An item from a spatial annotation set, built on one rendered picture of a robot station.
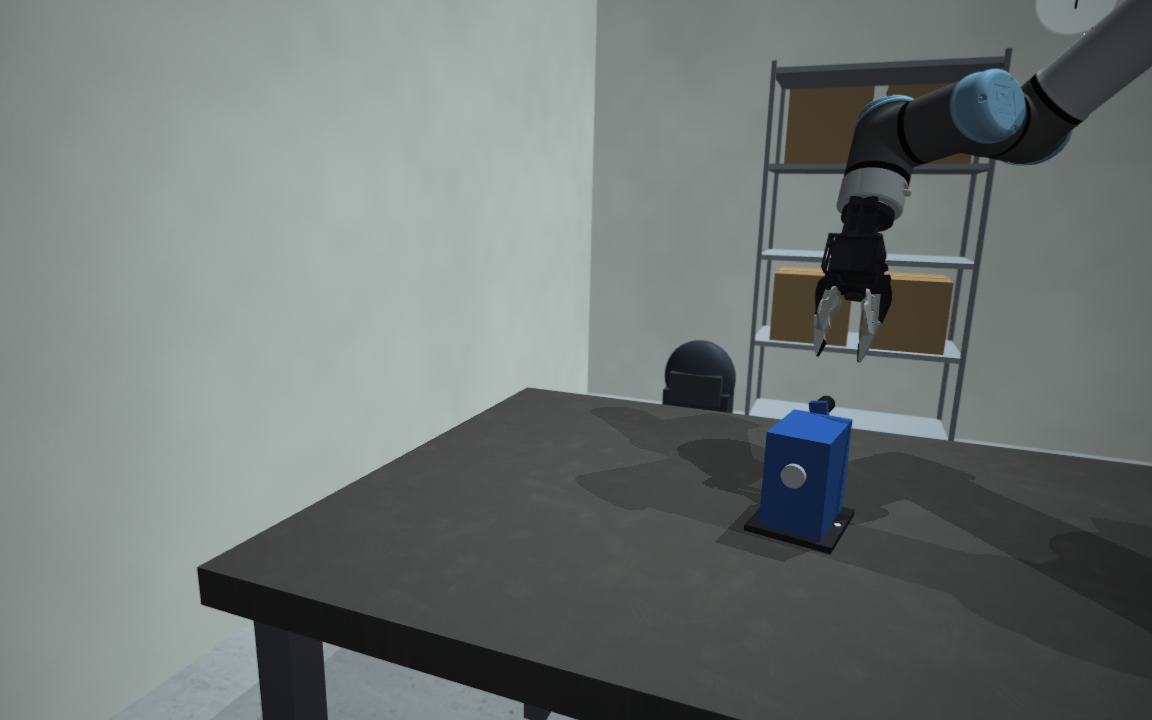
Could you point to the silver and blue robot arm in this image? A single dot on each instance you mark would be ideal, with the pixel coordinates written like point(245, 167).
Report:
point(1027, 124)

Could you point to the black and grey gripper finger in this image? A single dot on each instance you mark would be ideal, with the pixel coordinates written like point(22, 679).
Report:
point(826, 309)
point(877, 305)

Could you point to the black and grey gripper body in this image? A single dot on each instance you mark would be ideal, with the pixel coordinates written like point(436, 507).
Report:
point(855, 253)

